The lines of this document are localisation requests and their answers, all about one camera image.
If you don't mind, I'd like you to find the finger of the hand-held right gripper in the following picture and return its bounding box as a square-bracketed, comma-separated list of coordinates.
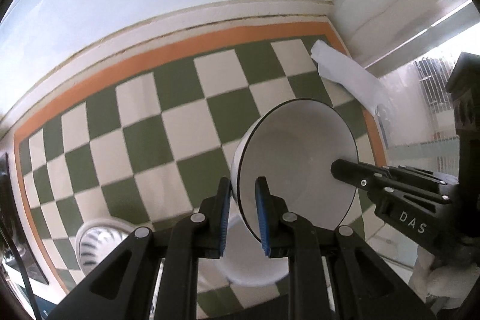
[330, 159, 452, 206]
[382, 164, 460, 189]

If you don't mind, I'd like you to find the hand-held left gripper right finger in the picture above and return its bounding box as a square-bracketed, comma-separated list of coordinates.
[254, 175, 437, 320]

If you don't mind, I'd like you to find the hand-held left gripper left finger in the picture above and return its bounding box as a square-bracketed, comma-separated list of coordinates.
[49, 177, 232, 320]

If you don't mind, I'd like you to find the blue spotted white bowl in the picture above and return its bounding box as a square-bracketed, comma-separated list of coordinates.
[219, 213, 290, 288]

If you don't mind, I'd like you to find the plain white bowl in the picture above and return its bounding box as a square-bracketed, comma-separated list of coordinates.
[232, 99, 359, 244]

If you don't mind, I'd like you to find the person's right forearm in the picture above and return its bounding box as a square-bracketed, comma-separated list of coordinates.
[409, 249, 480, 310]

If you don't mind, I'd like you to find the window with metal grille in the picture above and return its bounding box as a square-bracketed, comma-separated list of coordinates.
[365, 0, 480, 261]

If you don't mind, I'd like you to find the folded white paper towel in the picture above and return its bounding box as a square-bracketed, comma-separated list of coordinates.
[310, 40, 391, 118]

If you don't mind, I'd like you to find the green checkered table mat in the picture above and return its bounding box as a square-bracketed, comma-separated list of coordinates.
[14, 22, 388, 320]

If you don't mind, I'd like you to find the grey flower white plate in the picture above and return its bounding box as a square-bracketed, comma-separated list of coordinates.
[75, 218, 138, 277]

